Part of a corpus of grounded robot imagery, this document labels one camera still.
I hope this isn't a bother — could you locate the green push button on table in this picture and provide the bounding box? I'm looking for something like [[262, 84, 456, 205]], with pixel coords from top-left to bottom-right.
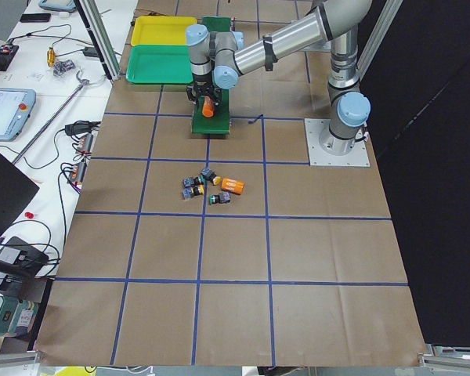
[[201, 168, 222, 186]]

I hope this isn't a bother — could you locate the aluminium frame post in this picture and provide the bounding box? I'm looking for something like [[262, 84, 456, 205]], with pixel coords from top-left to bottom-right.
[[74, 0, 121, 81]]

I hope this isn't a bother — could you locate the yellow plastic tray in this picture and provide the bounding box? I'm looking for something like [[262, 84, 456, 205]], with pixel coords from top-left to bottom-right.
[[131, 16, 197, 46]]

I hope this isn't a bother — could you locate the green conveyor belt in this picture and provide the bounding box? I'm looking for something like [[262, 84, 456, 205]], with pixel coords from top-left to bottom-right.
[[192, 16, 232, 135]]

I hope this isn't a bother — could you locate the orange cylinder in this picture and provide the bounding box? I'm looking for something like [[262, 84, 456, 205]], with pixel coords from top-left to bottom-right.
[[221, 177, 245, 195], [201, 96, 215, 118]]

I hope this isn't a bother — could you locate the black power adapter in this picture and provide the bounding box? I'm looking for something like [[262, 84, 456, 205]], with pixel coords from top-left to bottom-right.
[[82, 47, 99, 58]]

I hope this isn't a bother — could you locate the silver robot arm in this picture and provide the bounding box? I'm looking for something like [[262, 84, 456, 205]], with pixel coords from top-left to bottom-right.
[[186, 0, 371, 156]]

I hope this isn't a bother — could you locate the yellow push button upper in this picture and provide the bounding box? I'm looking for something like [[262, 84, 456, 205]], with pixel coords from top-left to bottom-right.
[[183, 175, 204, 188]]

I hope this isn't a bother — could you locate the yellow push button lower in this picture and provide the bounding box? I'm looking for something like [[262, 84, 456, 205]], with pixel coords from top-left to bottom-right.
[[183, 186, 204, 200]]

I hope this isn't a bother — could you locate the gold resistor block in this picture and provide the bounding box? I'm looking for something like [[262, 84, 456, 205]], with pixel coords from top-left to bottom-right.
[[47, 47, 56, 67]]

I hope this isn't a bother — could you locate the metal rod stand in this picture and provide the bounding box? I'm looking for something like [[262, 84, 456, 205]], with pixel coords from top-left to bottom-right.
[[12, 70, 107, 165]]

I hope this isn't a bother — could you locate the green plastic tray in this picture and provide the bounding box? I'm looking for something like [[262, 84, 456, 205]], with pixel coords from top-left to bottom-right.
[[126, 45, 192, 85]]

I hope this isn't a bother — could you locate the green push button moved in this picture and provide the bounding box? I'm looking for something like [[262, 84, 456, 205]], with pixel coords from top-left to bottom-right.
[[208, 191, 231, 204]]

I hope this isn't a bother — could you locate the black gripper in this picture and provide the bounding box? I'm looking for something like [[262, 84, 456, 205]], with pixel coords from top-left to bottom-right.
[[186, 81, 222, 111]]

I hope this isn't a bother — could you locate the teach pendant tablet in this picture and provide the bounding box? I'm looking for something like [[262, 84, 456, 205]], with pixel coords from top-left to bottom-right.
[[0, 88, 36, 142]]

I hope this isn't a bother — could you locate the yellow push button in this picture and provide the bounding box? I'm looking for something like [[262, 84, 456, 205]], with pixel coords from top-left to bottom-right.
[[183, 175, 204, 188], [183, 186, 204, 200]]

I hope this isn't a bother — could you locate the black smartphone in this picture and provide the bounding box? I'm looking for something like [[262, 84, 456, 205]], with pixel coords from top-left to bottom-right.
[[20, 13, 51, 23]]

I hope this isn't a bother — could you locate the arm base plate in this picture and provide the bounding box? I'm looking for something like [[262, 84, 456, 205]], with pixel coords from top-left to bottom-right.
[[304, 118, 371, 168]]

